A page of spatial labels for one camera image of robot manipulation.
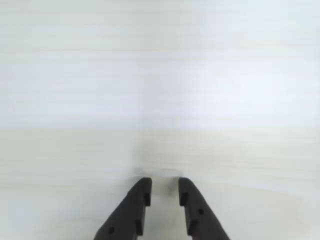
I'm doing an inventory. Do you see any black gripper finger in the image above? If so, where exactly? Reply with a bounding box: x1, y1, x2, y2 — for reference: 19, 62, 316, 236
93, 177, 153, 240
177, 177, 231, 240

